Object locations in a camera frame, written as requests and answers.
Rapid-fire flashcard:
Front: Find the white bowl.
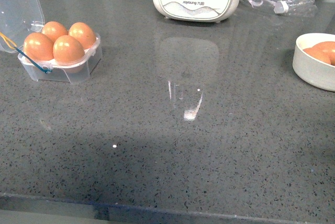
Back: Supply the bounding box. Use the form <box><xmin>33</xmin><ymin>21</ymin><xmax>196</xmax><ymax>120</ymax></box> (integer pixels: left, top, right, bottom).
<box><xmin>293</xmin><ymin>33</ymin><xmax>334</xmax><ymax>92</ymax></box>

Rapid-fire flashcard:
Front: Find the yellow rubber band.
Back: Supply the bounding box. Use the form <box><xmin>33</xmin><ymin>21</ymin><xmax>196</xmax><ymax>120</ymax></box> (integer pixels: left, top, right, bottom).
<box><xmin>0</xmin><ymin>32</ymin><xmax>17</xmax><ymax>50</ymax></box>

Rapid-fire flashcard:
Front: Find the blue rubber band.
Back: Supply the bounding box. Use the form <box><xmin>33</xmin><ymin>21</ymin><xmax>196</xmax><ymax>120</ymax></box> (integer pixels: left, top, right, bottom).
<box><xmin>14</xmin><ymin>47</ymin><xmax>52</xmax><ymax>74</ymax></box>

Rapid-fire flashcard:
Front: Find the brown egg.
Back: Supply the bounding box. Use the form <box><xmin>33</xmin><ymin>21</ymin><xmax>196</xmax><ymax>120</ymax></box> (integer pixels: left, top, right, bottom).
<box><xmin>69</xmin><ymin>22</ymin><xmax>96</xmax><ymax>49</ymax></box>
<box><xmin>41</xmin><ymin>21</ymin><xmax>68</xmax><ymax>42</ymax></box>
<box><xmin>53</xmin><ymin>35</ymin><xmax>85</xmax><ymax>64</ymax></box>
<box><xmin>313</xmin><ymin>41</ymin><xmax>335</xmax><ymax>65</ymax></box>
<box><xmin>303</xmin><ymin>47</ymin><xmax>331</xmax><ymax>64</ymax></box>
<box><xmin>23</xmin><ymin>32</ymin><xmax>54</xmax><ymax>61</ymax></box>

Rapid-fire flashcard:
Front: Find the clear plastic egg box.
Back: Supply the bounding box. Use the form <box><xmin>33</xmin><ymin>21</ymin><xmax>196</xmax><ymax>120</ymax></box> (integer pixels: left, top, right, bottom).
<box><xmin>1</xmin><ymin>0</ymin><xmax>102</xmax><ymax>83</ymax></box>

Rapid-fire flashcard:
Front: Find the brown egg in bowl back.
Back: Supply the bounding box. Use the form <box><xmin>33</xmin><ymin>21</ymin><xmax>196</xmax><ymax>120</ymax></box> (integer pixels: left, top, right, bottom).
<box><xmin>313</xmin><ymin>41</ymin><xmax>335</xmax><ymax>65</ymax></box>

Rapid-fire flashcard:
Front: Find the white power cord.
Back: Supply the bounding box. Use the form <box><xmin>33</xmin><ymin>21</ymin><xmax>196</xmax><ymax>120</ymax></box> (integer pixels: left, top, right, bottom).
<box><xmin>240</xmin><ymin>0</ymin><xmax>289</xmax><ymax>15</ymax></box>

